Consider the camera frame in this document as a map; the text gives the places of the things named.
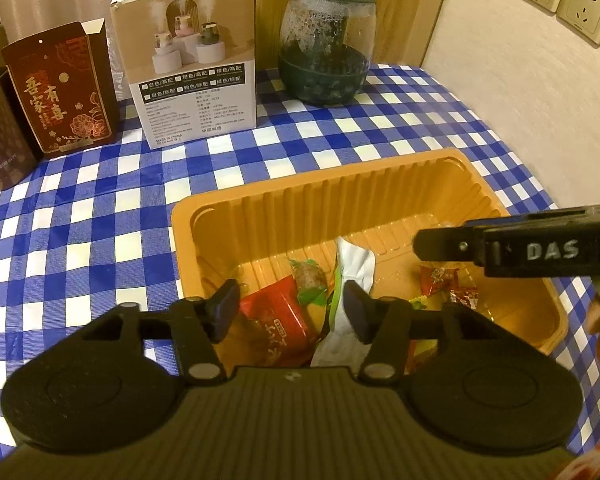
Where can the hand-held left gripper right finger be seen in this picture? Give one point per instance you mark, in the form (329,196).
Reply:
(357,312)

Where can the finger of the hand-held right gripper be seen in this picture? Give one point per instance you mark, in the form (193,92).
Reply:
(487,221)
(450,246)

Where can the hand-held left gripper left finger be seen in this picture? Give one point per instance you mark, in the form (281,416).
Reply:
(225,312)

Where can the silver white snack pouch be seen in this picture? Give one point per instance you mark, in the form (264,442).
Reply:
(355,265)

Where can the large red snack packet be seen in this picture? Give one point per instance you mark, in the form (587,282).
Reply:
(275,320)

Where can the small green snack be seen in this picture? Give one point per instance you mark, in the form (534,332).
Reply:
(307,280)

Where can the yellow green candy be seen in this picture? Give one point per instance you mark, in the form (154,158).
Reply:
(422,304)

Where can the orange plastic tray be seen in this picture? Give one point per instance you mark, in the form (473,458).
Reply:
(330,200)

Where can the blue checked tablecloth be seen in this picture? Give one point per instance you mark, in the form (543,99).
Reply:
(105,210)

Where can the glass jar green lid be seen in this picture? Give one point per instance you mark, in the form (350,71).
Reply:
(325,60)

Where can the wooden panel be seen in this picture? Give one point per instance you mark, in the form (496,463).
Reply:
(405,10)

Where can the white humidifier box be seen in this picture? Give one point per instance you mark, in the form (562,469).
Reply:
(195,85)

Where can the red gold printed box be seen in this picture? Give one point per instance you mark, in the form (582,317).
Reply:
(55,95)

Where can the brown metal tin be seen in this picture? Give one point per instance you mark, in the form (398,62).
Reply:
(5,135)

